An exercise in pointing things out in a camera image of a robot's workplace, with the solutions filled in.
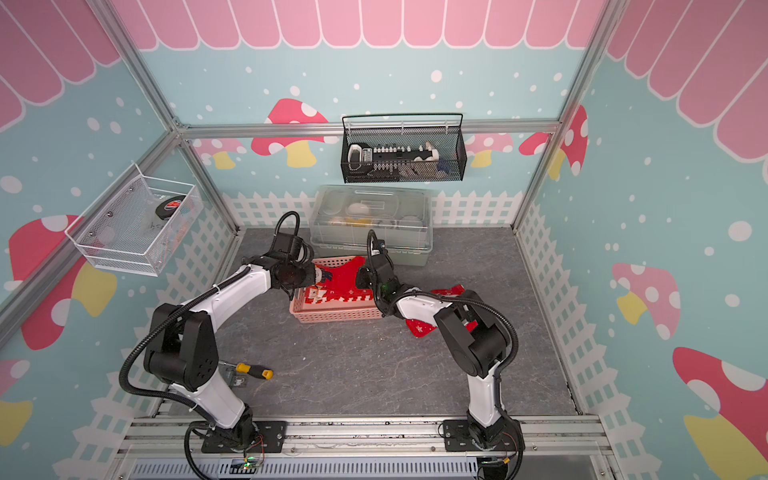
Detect yellow handled screwdriver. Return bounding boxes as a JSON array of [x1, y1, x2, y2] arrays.
[[219, 361, 274, 380]]

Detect black wire wall basket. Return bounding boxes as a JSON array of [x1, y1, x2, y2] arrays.
[[340, 112, 467, 183]]

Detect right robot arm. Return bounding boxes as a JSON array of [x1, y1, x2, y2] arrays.
[[356, 230, 519, 450]]

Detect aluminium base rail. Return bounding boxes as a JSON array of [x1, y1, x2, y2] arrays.
[[117, 415, 612, 459]]

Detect white wire wall basket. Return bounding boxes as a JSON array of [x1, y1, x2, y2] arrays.
[[65, 164, 203, 277]]

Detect black red tape measure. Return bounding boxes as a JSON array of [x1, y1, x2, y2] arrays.
[[155, 195, 186, 221]]

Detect clear lidded storage box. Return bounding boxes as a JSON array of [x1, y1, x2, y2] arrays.
[[309, 185, 433, 266]]

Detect pink perforated plastic basket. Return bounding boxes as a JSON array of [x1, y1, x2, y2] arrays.
[[289, 256, 382, 323]]

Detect red snowman sock pair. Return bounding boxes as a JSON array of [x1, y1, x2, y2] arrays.
[[404, 284, 481, 340]]

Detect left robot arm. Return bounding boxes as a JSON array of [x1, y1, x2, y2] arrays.
[[118, 211, 317, 451]]

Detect plain red snowman sock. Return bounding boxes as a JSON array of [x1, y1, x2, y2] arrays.
[[315, 256, 367, 291]]

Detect red snowflake santa sock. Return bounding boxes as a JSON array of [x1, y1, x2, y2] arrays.
[[304, 286, 373, 305]]

